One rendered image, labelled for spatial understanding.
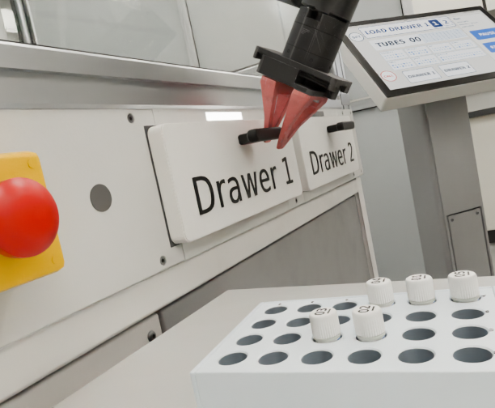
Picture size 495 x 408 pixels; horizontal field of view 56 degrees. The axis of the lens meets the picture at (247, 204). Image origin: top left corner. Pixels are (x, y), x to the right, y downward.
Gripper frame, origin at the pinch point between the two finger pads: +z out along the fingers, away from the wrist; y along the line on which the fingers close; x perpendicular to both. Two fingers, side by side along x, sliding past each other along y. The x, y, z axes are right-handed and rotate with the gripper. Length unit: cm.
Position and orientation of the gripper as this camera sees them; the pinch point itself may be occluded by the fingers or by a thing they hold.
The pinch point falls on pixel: (275, 138)
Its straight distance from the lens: 56.0
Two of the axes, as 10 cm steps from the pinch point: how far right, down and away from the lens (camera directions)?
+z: -3.4, 8.7, 3.5
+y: -8.2, -4.6, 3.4
